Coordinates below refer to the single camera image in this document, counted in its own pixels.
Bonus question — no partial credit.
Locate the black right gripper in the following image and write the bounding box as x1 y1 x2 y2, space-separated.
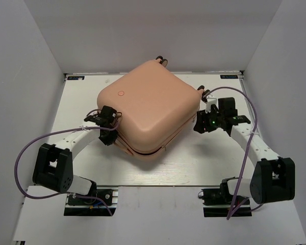
193 106 224 134

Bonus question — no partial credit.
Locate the small dark label sticker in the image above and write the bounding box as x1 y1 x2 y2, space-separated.
67 76 85 81
220 75 238 79

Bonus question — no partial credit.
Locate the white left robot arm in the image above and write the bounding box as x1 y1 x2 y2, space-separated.
32 106 122 204

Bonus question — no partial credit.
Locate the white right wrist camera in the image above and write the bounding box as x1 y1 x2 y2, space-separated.
205 95 217 113

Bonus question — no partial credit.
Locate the pink suitcase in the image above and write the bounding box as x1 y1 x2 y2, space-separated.
97 56 204 159

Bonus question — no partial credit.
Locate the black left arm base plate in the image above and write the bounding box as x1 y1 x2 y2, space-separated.
64 187 118 217

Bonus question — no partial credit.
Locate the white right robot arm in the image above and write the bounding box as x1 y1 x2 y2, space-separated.
194 96 295 204

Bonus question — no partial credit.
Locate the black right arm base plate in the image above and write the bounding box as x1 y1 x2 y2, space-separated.
197 188 252 218

